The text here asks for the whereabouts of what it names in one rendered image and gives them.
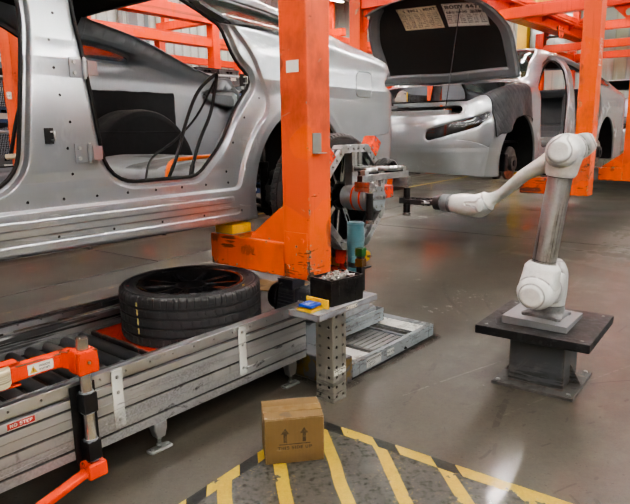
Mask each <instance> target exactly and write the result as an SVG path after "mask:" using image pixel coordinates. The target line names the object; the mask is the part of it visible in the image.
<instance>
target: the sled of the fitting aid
mask: <svg viewBox="0 0 630 504"><path fill-rule="evenodd" d="M382 320H384V307H379V306H374V305H373V304H371V303H370V304H369V309H367V310H364V311H362V312H360V313H357V314H355V315H352V316H350V317H347V318H346V336H348V335H350V334H353V333H355V332H357V331H359V330H362V329H364V328H366V327H368V326H371V325H373V324H375V323H378V322H380V321H382Z"/></svg>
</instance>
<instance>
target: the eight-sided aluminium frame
mask: <svg viewBox="0 0 630 504"><path fill-rule="evenodd" d="M331 150H332V151H333V153H334V154H335V156H336V158H335V159H334V161H333V163H332V164H331V166H330V178H331V177H332V175H333V173H334V171H335V170H336V168H337V166H338V164H339V163H340V161H341V159H342V157H343V156H344V154H345V153H351V152H355V153H356V152H360V151H361V152H362V160H363V161H364V163H365V165H366V166H374V165H375V163H376V161H377V158H376V156H375V155H374V153H373V152H372V150H371V147H370V146H369V144H350V145H334V146H333V147H332V149H331ZM372 182H375V186H381V187H383V189H384V188H385V179H384V180H376V181H372ZM384 209H385V207H384V206H383V208H382V209H381V210H380V211H373V220H374V224H364V234H365V244H364V245H366V244H368V243H369V241H370V240H371V237H372V235H373V233H374V231H375V229H376V227H377V225H378V223H379V222H380V220H381V218H382V216H383V214H384ZM331 245H332V247H333V248H334V249H337V250H347V239H344V240H343V239H342V237H341V236H340V235H339V233H338V232H337V231H336V229H335V228H334V226H333V225H332V224H331Z"/></svg>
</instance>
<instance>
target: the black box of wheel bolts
mask: <svg viewBox="0 0 630 504"><path fill-rule="evenodd" d="M310 296H311V297H316V298H321V299H325V300H329V307H335V306H338V305H342V304H345V303H349V302H352V301H356V300H359V299H363V274H362V273H358V272H353V271H349V270H344V269H339V270H334V271H330V272H326V273H321V274H317V275H312V276H310Z"/></svg>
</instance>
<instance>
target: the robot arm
mask: <svg viewBox="0 0 630 504"><path fill-rule="evenodd" d="M596 147H597V143H596V141H595V139H594V137H593V135H592V134H591V133H579V134H571V133H565V134H560V135H557V136H555V137H553V138H552V139H551V140H550V141H549V142H548V144H547V145H546V148H545V153H544V154H542V155H541V156H540V157H538V158H537V159H536V160H534V161H533V162H531V163H530V164H528V165H527V166H525V167H524V168H522V169H521V170H520V171H518V172H517V173H516V174H515V175H514V176H513V177H512V178H511V179H509V180H508V181H507V182H506V183H505V184H504V185H503V186H502V187H501V188H500V189H498V190H496V191H494V192H492V193H487V192H482V193H478V194H464V193H460V194H442V195H435V196H434V197H433V198H421V197H419V198H416V197H410V198H402V197H399V203H405V204H414V205H423V206H425V205H427V206H432V207H433V209H435V210H441V211H444V212H453V213H456V214H459V215H466V216H471V217H477V218H479V217H484V216H486V215H488V214H489V213H490V211H492V210H493V209H494V206H495V205H496V204H497V203H498V202H500V201H501V200H503V199H504V198H506V197H507V196H509V195H510V194H511V193H512V192H514V191H515V190H516V189H518V188H519V187H520V186H521V185H523V184H524V183H525V182H527V181H528V180H530V179H532V178H534V177H536V176H539V175H542V174H545V173H546V175H548V176H547V182H546V187H545V193H544V198H543V203H542V209H541V214H540V219H539V225H538V230H537V236H536V241H535V246H534V252H533V257H532V259H530V260H529V261H528V262H526V263H525V265H524V268H523V272H522V275H521V278H520V281H519V284H518V286H517V290H516V292H517V297H518V300H519V301H520V303H521V304H522V305H523V306H525V307H526V308H527V309H526V310H523V311H521V314H522V315H527V316H532V317H537V318H542V319H547V320H551V321H554V322H561V320H562V319H564V318H565V317H567V316H568V315H571V311H569V310H565V301H566V296H567V289H568V277H569V275H568V269H567V266H566V264H565V262H564V261H563V260H562V259H560V258H557V257H558V252H559V247H560V242H561V237H562V231H563V226H564V221H565V216H566V211H567V206H568V201H569V196H570V191H571V186H572V181H573V178H575V177H576V176H577V174H578V171H579V168H580V165H581V163H582V160H583V159H584V158H586V157H588V156H589V155H590V154H591V153H593V152H594V150H595V149H596Z"/></svg>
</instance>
